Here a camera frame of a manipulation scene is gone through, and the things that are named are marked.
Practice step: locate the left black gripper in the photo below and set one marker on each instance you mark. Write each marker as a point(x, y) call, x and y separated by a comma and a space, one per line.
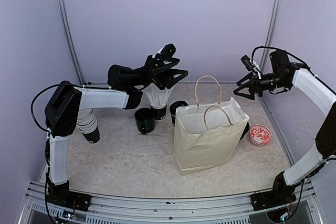
point(159, 72)

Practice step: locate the red patterned white bowl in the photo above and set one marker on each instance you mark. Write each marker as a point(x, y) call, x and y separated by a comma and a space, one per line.
point(260, 135)

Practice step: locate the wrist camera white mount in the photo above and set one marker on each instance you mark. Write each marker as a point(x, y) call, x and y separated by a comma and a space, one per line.
point(251, 65)
point(167, 51)

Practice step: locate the black cup sleeve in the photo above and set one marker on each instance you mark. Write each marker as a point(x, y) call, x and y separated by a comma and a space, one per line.
point(145, 121)

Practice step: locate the aluminium front frame rail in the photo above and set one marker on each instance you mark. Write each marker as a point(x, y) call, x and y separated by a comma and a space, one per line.
point(236, 208)

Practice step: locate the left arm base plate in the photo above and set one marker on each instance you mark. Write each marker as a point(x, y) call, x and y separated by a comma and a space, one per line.
point(71, 200)

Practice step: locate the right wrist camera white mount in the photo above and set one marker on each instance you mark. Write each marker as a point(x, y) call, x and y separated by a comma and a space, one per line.
point(251, 65)

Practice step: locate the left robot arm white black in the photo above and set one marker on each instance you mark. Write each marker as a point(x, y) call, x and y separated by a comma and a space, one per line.
point(71, 107)

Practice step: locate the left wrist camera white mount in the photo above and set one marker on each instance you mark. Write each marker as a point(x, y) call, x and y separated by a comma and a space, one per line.
point(167, 51)

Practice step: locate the cup holding white straws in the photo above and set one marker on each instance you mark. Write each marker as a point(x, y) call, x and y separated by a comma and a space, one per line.
point(157, 100)

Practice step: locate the cream paper takeout bag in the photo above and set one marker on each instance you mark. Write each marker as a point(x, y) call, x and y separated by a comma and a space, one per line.
point(206, 135)

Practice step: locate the stack of black lids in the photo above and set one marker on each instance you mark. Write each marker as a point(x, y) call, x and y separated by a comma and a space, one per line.
point(246, 130)

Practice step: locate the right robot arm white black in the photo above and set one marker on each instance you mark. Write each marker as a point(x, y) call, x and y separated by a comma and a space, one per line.
point(288, 71)

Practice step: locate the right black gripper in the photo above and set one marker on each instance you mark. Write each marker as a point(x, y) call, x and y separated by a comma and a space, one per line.
point(255, 86)

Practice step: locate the stack of paper cups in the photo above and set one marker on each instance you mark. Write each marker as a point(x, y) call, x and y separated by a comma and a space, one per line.
point(88, 126)

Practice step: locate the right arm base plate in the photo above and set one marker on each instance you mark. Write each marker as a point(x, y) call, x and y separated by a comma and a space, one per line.
point(267, 199)

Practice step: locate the right aluminium corner post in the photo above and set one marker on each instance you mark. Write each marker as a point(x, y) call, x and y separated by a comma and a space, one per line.
point(272, 23)

